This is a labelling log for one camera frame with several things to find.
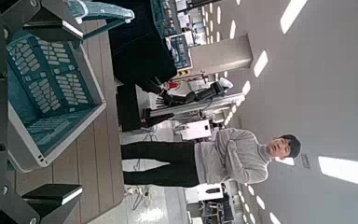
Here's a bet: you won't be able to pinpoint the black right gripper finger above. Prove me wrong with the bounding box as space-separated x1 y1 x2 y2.
21 183 83 224
22 0 84 43

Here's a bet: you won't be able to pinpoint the teal crate with grey rim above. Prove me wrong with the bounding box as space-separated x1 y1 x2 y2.
6 0 136 174

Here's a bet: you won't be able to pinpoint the black wheeled robot base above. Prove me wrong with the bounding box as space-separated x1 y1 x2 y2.
117 83 145 133

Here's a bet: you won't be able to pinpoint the small teal mesh crate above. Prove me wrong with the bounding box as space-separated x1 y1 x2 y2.
168 32 194 72

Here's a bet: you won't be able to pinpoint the small white box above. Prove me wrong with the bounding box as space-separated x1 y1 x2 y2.
180 119 213 142

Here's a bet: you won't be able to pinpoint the grey robot lift column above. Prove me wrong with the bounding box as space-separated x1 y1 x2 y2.
143 92 246 126

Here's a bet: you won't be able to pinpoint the person in grey sweater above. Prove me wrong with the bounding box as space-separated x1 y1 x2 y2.
120 127 302 189

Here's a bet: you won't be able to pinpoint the grey tangled floor cables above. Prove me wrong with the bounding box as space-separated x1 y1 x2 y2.
122 130 159 213

